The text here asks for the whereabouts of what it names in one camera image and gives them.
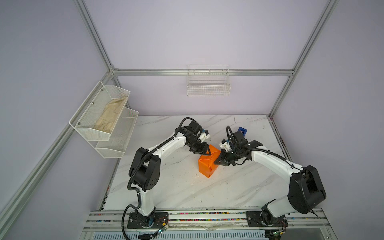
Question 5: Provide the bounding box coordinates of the beige cloth in shelf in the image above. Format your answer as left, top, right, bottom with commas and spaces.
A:
94, 97, 128, 134

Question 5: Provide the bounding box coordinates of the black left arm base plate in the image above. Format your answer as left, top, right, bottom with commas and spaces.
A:
126, 211, 169, 229

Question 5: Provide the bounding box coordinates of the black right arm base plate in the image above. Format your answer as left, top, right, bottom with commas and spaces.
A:
246, 211, 288, 227

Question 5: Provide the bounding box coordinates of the orange wrapping paper sheet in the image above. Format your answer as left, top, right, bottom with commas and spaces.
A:
198, 145, 221, 178

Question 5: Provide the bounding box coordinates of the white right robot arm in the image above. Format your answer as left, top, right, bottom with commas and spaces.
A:
215, 140, 327, 219

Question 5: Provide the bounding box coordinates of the white mesh lower shelf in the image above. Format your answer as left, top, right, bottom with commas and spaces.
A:
96, 108, 139, 159

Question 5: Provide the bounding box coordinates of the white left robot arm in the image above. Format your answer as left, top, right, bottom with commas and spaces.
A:
127, 130, 211, 217

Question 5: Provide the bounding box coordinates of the white mesh upper shelf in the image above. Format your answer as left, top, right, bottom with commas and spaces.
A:
69, 82, 130, 142

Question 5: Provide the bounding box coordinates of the blue tape dispenser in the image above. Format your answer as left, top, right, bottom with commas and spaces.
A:
238, 127, 248, 137

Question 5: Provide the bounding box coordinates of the white wire wall basket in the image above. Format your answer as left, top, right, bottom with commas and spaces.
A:
187, 65, 232, 97

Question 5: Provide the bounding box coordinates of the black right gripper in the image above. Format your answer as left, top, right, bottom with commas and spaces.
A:
212, 147, 240, 166

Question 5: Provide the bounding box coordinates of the aluminium front rail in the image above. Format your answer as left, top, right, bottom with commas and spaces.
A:
83, 208, 331, 232

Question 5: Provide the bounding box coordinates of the white mesh shelf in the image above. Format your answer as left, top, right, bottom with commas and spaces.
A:
69, 82, 130, 142
96, 108, 139, 159

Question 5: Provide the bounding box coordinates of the black corrugated cable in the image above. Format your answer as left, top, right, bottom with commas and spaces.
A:
121, 116, 200, 240

